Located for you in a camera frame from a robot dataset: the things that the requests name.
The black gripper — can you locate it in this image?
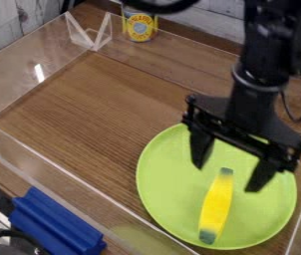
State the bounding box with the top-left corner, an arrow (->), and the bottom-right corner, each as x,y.
182,81 -> 301,192

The yellow toy banana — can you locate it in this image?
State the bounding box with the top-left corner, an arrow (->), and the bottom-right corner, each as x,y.
198,167 -> 233,245

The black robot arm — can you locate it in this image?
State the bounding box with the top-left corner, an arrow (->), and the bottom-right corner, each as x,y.
182,0 -> 301,192

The green plastic plate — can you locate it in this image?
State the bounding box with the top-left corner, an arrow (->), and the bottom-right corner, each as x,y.
137,125 -> 297,250

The yellow labelled tin can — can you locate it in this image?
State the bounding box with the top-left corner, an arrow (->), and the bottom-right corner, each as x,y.
124,11 -> 158,43

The blue plastic clamp block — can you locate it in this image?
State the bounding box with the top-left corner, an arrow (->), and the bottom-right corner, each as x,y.
10,187 -> 108,255

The clear acrylic enclosure wall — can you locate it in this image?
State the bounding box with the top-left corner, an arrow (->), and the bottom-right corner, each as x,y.
0,19 -> 293,255

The clear acrylic corner bracket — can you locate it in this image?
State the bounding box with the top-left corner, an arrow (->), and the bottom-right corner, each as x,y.
65,12 -> 113,52

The black cable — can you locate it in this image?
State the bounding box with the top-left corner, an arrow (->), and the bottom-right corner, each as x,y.
0,228 -> 49,255

